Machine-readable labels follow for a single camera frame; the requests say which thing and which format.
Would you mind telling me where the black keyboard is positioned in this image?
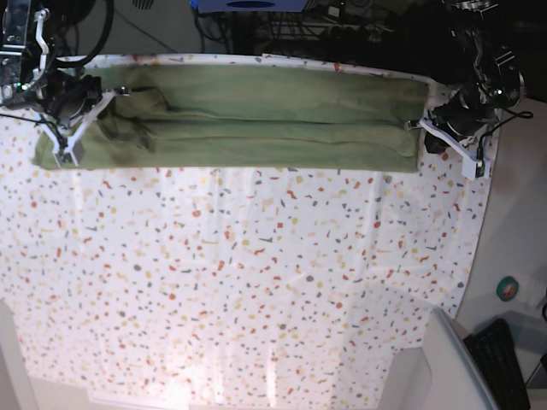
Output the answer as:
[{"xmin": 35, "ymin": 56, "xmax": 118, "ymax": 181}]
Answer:
[{"xmin": 463, "ymin": 319, "xmax": 531, "ymax": 410}]

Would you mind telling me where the terrazzo pattern tablecloth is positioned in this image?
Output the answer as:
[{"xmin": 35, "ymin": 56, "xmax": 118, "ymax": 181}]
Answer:
[{"xmin": 1, "ymin": 111, "xmax": 491, "ymax": 409}]

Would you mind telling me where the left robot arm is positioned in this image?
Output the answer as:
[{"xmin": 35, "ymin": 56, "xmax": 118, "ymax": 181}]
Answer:
[{"xmin": 400, "ymin": 1, "xmax": 533, "ymax": 180}]

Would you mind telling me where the green tape roll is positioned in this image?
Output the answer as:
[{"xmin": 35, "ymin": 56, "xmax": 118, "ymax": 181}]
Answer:
[{"xmin": 496, "ymin": 276, "xmax": 520, "ymax": 302}]

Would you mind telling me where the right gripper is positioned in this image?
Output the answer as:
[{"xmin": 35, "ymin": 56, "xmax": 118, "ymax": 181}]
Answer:
[{"xmin": 42, "ymin": 74, "xmax": 130, "ymax": 167}]

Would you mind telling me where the green t-shirt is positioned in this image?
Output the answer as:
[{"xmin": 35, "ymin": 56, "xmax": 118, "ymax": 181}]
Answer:
[{"xmin": 32, "ymin": 63, "xmax": 431, "ymax": 173}]

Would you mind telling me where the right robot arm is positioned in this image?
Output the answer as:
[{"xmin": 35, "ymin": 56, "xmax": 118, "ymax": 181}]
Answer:
[{"xmin": 1, "ymin": 1, "xmax": 129, "ymax": 167}]

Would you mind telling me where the blue box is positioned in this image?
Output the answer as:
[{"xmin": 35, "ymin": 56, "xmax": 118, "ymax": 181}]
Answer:
[{"xmin": 190, "ymin": 0, "xmax": 308, "ymax": 13}]

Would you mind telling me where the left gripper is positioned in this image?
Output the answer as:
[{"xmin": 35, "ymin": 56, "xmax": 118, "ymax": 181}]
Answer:
[{"xmin": 405, "ymin": 88, "xmax": 498, "ymax": 179}]

